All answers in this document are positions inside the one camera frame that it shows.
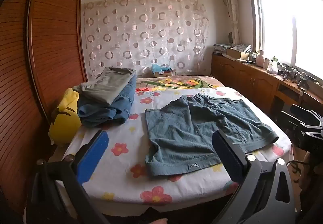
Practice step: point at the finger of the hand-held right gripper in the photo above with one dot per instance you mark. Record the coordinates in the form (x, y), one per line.
(302, 111)
(292, 122)

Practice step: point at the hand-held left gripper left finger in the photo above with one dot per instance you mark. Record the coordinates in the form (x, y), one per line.
(92, 158)

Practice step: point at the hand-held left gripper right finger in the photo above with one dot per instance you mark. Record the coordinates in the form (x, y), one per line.
(227, 153)

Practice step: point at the teal short pants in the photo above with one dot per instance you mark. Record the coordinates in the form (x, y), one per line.
(181, 133)

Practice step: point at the olive grey pants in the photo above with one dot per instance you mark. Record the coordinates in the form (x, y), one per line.
(108, 88)

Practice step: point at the black hand-held device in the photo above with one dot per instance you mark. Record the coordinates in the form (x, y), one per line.
(286, 72)
(304, 81)

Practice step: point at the white strawberry print sheet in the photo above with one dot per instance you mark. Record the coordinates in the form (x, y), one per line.
(126, 143)

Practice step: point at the yellow plush toy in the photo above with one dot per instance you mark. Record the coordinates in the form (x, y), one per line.
(63, 123)

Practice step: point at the green capped bottle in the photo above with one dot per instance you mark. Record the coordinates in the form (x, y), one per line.
(273, 65)

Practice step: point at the blue jeans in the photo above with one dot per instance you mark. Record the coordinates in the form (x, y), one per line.
(118, 110)

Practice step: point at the white jar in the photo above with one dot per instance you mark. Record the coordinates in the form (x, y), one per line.
(266, 63)

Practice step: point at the wooden cabinet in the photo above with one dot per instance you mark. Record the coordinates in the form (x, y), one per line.
(242, 75)

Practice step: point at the pink floral blanket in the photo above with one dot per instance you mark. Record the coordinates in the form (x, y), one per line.
(176, 82)

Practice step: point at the open cardboard box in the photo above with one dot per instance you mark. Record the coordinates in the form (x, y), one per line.
(236, 53)

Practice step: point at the window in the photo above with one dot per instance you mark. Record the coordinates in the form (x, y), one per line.
(277, 25)

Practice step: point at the folded patterned cloth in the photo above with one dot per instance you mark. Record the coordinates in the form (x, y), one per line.
(222, 48)

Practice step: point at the patterned window curtain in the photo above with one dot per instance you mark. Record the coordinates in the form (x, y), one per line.
(231, 7)

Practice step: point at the wooden louvered wardrobe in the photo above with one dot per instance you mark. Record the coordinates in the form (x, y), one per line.
(50, 37)

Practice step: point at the circle patterned wall cloth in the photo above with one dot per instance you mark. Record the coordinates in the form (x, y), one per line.
(141, 37)

